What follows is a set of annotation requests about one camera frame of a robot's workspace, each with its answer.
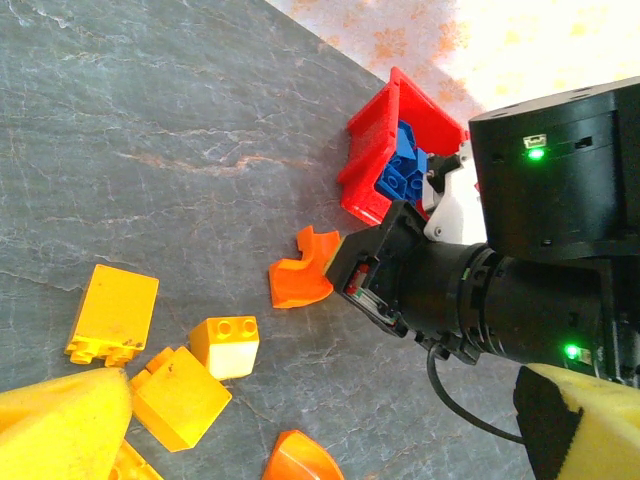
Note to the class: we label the red plastic parts bin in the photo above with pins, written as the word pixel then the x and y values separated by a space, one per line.
pixel 370 135

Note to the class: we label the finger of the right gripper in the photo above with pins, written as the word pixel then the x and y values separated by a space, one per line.
pixel 370 245

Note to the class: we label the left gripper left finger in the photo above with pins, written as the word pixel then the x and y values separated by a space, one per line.
pixel 55 435

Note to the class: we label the yellow lego brick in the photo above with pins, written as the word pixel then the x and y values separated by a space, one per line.
pixel 115 310
pixel 225 345
pixel 132 465
pixel 180 400

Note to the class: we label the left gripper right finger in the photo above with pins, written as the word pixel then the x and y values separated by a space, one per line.
pixel 600 440

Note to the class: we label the blue lego brick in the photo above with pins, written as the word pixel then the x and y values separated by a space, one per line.
pixel 417 187
pixel 406 142
pixel 392 180

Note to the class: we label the orange curved lego piece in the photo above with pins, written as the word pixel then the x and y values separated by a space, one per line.
pixel 295 285
pixel 300 460

